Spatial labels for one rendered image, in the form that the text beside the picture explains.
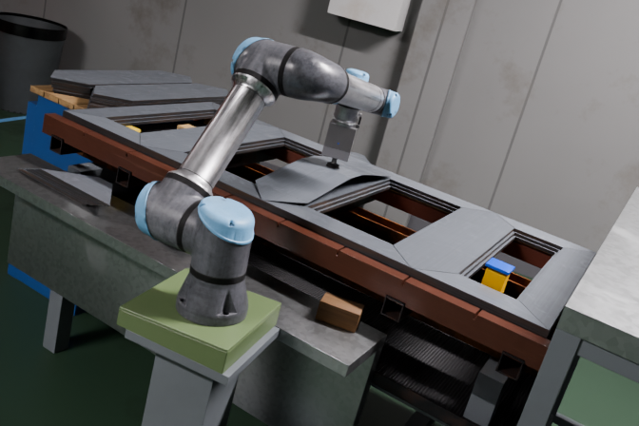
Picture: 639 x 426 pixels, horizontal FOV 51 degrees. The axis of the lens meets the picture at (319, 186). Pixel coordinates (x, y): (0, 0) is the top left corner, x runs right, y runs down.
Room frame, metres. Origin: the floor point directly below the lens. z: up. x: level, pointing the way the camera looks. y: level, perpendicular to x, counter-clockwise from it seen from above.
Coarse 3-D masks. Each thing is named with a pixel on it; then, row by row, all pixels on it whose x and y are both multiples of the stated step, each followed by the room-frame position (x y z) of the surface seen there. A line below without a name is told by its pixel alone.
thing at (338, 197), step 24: (72, 120) 2.01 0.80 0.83; (120, 120) 2.12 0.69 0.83; (144, 120) 2.22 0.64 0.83; (168, 120) 2.32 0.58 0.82; (264, 144) 2.30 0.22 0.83; (288, 144) 2.41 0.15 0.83; (240, 192) 1.72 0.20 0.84; (336, 192) 1.92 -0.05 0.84; (360, 192) 2.02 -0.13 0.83; (408, 192) 2.19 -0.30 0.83; (288, 216) 1.65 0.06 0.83; (336, 240) 1.58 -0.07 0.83; (504, 240) 1.92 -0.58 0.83; (528, 240) 2.00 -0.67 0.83; (480, 264) 1.69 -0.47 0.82; (528, 288) 1.58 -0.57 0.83; (504, 312) 1.39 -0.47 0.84
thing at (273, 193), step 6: (258, 186) 1.76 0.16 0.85; (264, 186) 1.77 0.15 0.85; (270, 186) 1.78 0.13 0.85; (264, 192) 1.74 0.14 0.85; (270, 192) 1.74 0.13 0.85; (276, 192) 1.75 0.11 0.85; (282, 192) 1.76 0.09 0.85; (276, 198) 1.72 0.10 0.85; (282, 198) 1.72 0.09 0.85; (288, 198) 1.73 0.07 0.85; (294, 198) 1.74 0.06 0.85
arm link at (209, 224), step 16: (192, 208) 1.27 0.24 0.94; (208, 208) 1.24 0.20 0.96; (224, 208) 1.26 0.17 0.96; (240, 208) 1.29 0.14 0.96; (192, 224) 1.24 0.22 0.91; (208, 224) 1.22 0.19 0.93; (224, 224) 1.21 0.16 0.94; (240, 224) 1.23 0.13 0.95; (192, 240) 1.23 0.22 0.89; (208, 240) 1.21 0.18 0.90; (224, 240) 1.21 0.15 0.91; (240, 240) 1.23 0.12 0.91; (192, 256) 1.24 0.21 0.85; (208, 256) 1.21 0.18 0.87; (224, 256) 1.21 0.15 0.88; (240, 256) 1.23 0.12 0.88; (208, 272) 1.21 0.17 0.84; (224, 272) 1.21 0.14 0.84; (240, 272) 1.24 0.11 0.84
